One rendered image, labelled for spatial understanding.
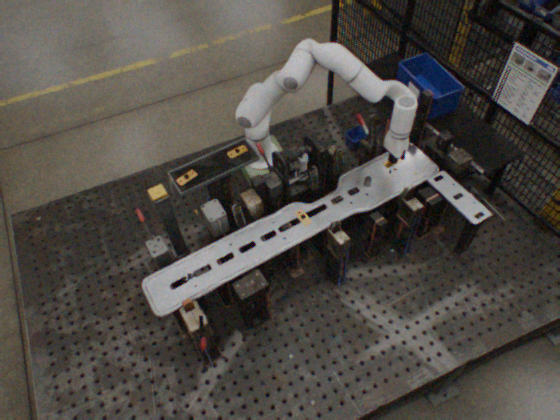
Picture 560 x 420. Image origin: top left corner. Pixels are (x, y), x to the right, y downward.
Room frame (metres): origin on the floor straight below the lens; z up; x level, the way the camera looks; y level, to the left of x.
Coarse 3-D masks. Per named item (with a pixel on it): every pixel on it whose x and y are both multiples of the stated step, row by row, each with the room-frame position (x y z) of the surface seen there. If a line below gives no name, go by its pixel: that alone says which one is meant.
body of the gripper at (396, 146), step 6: (390, 138) 1.39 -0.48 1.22; (396, 138) 1.36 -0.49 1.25; (402, 138) 1.35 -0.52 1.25; (408, 138) 1.36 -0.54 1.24; (384, 144) 1.41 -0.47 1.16; (390, 144) 1.38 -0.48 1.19; (396, 144) 1.35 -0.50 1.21; (402, 144) 1.34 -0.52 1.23; (390, 150) 1.38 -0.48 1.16; (396, 150) 1.35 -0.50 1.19; (402, 150) 1.34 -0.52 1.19; (396, 156) 1.34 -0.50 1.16
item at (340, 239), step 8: (328, 232) 1.06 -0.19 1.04; (344, 232) 1.05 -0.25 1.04; (328, 240) 1.06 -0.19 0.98; (336, 240) 1.02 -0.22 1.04; (344, 240) 1.01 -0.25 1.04; (328, 248) 1.05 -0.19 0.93; (336, 248) 1.02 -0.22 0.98; (344, 248) 1.01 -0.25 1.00; (328, 256) 1.06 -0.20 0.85; (336, 256) 1.01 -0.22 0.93; (344, 256) 1.02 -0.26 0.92; (328, 264) 1.05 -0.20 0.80; (336, 264) 1.01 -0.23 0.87; (344, 264) 1.02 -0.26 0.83; (328, 272) 1.05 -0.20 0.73; (336, 272) 1.00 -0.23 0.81; (344, 272) 1.02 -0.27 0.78; (328, 280) 1.02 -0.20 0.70; (336, 280) 1.00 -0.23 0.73; (344, 280) 1.01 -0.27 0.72
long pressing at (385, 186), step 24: (408, 144) 1.55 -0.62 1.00; (360, 168) 1.42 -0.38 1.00; (384, 168) 1.41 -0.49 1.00; (408, 168) 1.40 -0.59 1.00; (432, 168) 1.39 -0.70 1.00; (336, 192) 1.29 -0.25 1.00; (360, 192) 1.29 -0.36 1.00; (384, 192) 1.28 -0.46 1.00; (288, 216) 1.18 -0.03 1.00; (312, 216) 1.18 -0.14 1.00; (336, 216) 1.17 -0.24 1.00; (240, 240) 1.08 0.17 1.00; (288, 240) 1.06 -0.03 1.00; (192, 264) 0.98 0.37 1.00; (216, 264) 0.97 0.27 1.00; (240, 264) 0.96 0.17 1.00; (144, 288) 0.89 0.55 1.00; (168, 288) 0.88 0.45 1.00; (192, 288) 0.87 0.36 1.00; (168, 312) 0.78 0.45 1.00
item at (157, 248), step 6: (150, 240) 1.07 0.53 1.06; (156, 240) 1.07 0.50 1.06; (162, 240) 1.07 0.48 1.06; (150, 246) 1.04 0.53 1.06; (156, 246) 1.04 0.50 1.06; (162, 246) 1.04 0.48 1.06; (150, 252) 1.01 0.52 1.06; (156, 252) 1.01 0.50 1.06; (162, 252) 1.01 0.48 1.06; (168, 252) 1.02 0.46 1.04; (156, 258) 0.99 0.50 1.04; (162, 258) 1.00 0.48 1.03; (168, 258) 1.01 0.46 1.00; (156, 264) 0.99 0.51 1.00; (162, 264) 1.00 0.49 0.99; (168, 264) 1.01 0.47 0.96; (174, 282) 1.01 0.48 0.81; (180, 282) 1.02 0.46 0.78; (174, 288) 1.00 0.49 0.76
